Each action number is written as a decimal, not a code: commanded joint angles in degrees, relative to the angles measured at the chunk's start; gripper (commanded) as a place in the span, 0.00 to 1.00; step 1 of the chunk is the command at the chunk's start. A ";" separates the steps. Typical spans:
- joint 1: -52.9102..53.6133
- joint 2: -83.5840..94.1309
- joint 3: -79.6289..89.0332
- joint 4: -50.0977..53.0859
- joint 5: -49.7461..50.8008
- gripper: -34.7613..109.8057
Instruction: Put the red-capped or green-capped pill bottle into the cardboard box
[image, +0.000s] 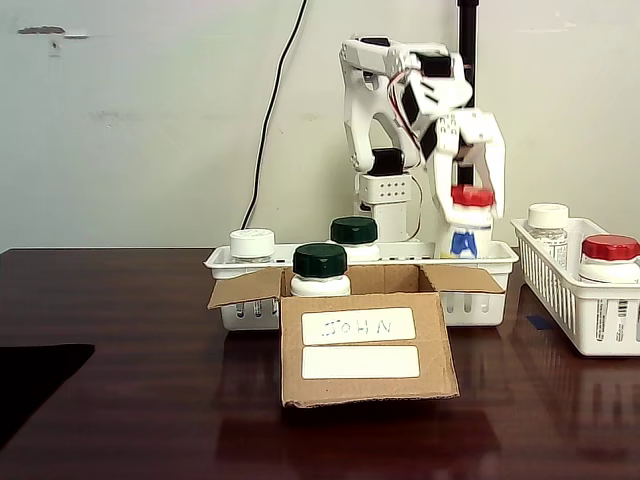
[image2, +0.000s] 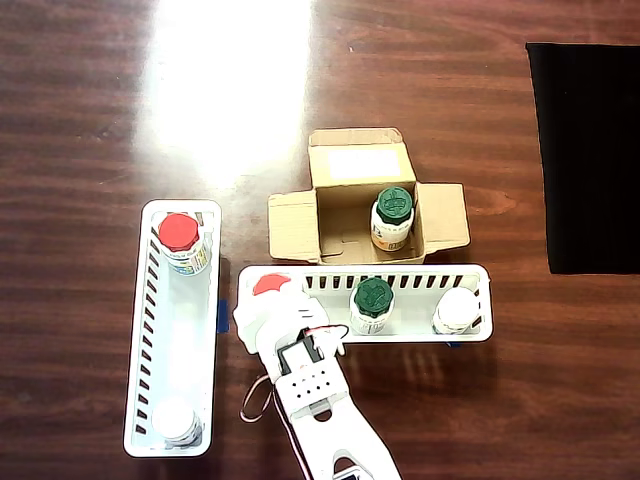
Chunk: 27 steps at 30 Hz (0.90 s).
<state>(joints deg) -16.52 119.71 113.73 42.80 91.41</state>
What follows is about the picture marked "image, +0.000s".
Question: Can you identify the dark green-capped bottle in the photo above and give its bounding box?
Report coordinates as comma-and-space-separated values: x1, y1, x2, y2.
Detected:
327, 216, 382, 264
289, 242, 353, 298

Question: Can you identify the black hanging cable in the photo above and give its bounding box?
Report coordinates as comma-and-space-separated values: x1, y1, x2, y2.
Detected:
241, 0, 309, 231

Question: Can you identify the black vertical pole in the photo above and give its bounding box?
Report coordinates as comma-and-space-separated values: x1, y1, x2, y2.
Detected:
456, 0, 482, 187

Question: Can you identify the open cardboard box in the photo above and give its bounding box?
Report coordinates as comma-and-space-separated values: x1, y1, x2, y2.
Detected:
207, 263, 506, 409

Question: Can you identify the dark green-capped bottle back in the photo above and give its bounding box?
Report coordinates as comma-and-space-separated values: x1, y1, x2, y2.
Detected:
327, 216, 382, 264

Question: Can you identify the long white slotted tray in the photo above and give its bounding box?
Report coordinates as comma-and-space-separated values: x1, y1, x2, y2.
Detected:
510, 217, 640, 357
203, 241, 520, 331

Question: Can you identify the black mat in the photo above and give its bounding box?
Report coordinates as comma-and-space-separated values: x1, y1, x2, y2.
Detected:
0, 343, 96, 451

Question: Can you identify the dark green-capped bottle front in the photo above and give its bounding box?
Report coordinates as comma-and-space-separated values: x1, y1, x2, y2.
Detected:
289, 242, 353, 298

